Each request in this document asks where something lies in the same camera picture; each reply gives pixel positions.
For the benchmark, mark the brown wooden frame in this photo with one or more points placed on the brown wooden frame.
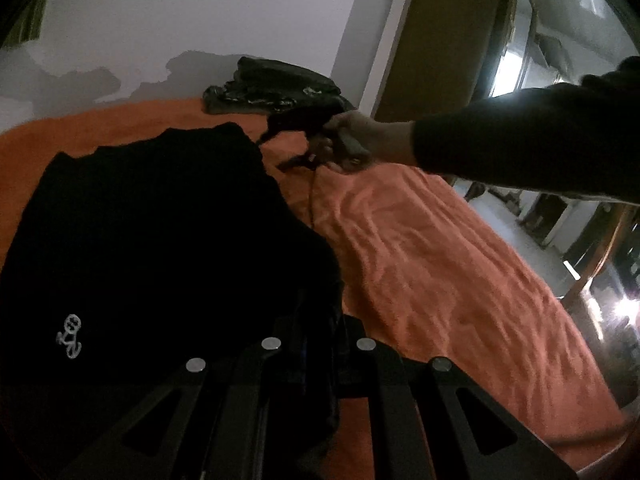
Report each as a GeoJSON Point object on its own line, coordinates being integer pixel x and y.
{"type": "Point", "coordinates": [602, 260]}

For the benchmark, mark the person's right hand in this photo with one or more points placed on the person's right hand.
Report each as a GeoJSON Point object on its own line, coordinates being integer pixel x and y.
{"type": "Point", "coordinates": [380, 135]}

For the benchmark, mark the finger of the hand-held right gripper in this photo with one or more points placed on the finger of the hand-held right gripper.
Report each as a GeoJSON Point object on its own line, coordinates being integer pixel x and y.
{"type": "Point", "coordinates": [297, 161]}

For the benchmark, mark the stack of dark clothes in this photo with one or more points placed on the stack of dark clothes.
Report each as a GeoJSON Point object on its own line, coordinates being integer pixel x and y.
{"type": "Point", "coordinates": [280, 80]}

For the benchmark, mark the orange blanket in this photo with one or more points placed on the orange blanket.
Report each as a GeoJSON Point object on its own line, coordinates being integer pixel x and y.
{"type": "Point", "coordinates": [425, 270]}

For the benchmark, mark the window with slatted shutter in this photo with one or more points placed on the window with slatted shutter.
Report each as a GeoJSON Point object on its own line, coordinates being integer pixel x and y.
{"type": "Point", "coordinates": [35, 20]}

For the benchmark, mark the person's right forearm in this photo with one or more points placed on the person's right forearm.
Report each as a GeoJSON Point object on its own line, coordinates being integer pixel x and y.
{"type": "Point", "coordinates": [525, 135]}

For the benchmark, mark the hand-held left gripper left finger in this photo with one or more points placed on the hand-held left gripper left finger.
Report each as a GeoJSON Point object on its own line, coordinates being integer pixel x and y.
{"type": "Point", "coordinates": [245, 410]}

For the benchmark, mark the black shirt with bicycle print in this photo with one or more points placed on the black shirt with bicycle print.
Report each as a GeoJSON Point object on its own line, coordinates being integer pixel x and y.
{"type": "Point", "coordinates": [150, 235]}

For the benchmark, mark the white door frame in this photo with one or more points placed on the white door frame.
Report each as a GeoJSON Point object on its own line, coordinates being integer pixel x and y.
{"type": "Point", "coordinates": [370, 50]}

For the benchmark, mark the brown wooden door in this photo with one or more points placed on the brown wooden door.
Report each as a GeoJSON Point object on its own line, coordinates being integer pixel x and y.
{"type": "Point", "coordinates": [440, 35]}

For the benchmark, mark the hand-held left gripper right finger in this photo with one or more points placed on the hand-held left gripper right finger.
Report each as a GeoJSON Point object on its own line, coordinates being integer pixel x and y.
{"type": "Point", "coordinates": [350, 360]}

